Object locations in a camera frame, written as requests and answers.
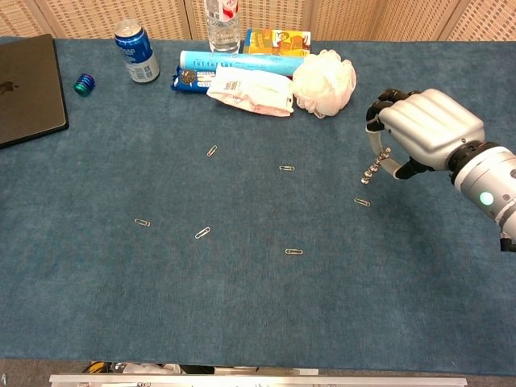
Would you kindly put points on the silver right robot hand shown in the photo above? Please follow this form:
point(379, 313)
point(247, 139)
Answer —
point(431, 125)

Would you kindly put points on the silver paperclip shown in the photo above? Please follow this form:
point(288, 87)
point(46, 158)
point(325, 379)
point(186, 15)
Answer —
point(142, 222)
point(212, 151)
point(362, 202)
point(202, 232)
point(286, 168)
point(294, 251)

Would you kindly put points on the white mesh bath loofah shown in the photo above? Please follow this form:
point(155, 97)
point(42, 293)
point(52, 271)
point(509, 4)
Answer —
point(324, 82)

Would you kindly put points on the orange yellow printed box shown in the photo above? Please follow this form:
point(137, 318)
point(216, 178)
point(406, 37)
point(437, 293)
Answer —
point(278, 42)

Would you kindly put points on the white crumpled plastic package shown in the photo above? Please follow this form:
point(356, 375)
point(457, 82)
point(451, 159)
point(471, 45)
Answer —
point(250, 90)

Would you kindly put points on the light blue cylindrical tube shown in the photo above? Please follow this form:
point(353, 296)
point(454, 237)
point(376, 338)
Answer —
point(242, 61)

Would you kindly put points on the clear plastic water bottle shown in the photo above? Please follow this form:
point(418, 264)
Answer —
point(223, 36)

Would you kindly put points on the teal felt table mat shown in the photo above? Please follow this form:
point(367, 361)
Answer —
point(258, 302)

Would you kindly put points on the blue cookie pack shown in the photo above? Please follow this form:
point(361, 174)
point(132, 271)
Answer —
point(187, 78)

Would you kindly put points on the blue soda can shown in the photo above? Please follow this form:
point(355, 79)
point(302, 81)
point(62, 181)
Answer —
point(137, 52)

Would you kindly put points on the beige woven folding screen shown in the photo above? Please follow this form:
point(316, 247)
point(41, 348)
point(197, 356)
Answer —
point(101, 16)

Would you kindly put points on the white plastic sheet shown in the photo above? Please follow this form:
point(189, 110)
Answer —
point(149, 368)

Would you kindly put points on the grey closed laptop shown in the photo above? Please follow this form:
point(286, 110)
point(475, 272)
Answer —
point(28, 88)

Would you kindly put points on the yellow part under table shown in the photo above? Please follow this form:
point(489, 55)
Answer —
point(96, 367)

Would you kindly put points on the aluminium profile rail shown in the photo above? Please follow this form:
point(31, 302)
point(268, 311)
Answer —
point(258, 381)

